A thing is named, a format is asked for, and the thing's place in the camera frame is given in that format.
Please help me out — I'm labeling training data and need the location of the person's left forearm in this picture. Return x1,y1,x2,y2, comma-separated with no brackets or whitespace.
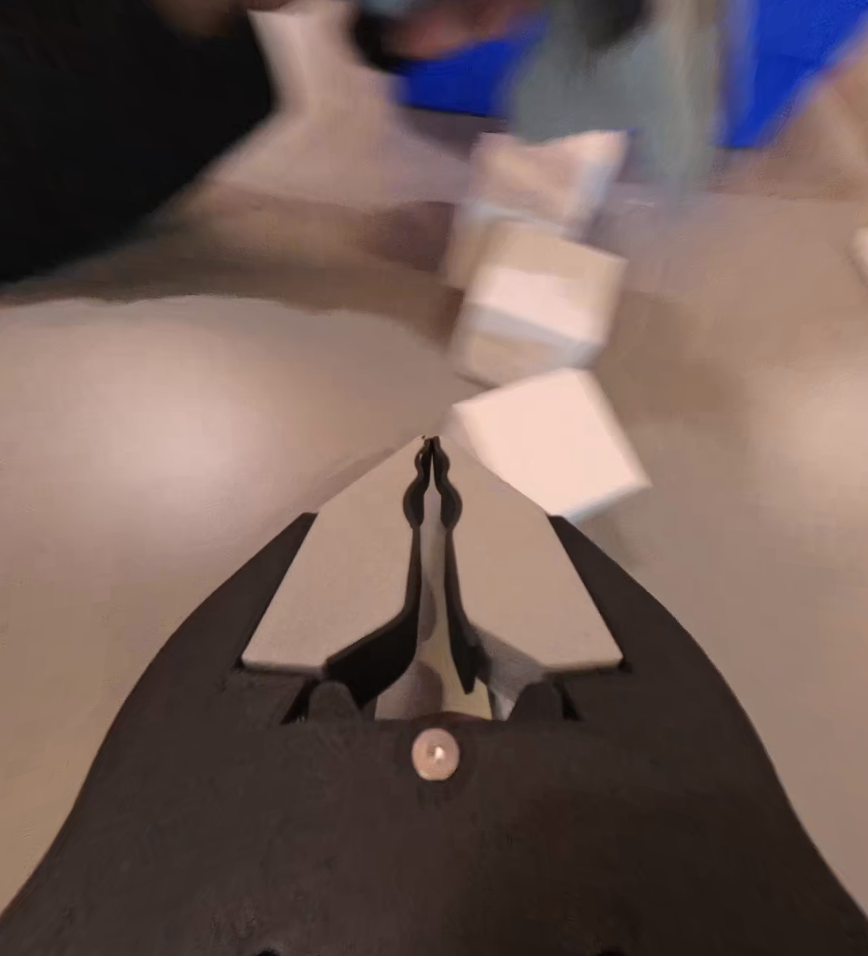
0,0,278,300

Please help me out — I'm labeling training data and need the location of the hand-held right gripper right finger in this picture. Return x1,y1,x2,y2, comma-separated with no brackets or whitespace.
430,437,623,718

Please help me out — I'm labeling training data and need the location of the blue plastic bin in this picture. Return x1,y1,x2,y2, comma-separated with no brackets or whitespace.
392,0,868,146

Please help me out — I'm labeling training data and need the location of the person's left hand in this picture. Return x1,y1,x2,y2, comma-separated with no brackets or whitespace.
402,0,541,61

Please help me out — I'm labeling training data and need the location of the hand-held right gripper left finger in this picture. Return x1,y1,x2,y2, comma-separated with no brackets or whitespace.
241,437,435,707

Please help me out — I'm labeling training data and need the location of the white hard foam cube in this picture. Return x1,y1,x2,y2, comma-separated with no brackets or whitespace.
471,130,629,240
441,369,651,524
445,224,627,385

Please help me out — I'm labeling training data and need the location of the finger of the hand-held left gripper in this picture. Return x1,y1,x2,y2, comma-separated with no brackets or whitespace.
512,0,722,203

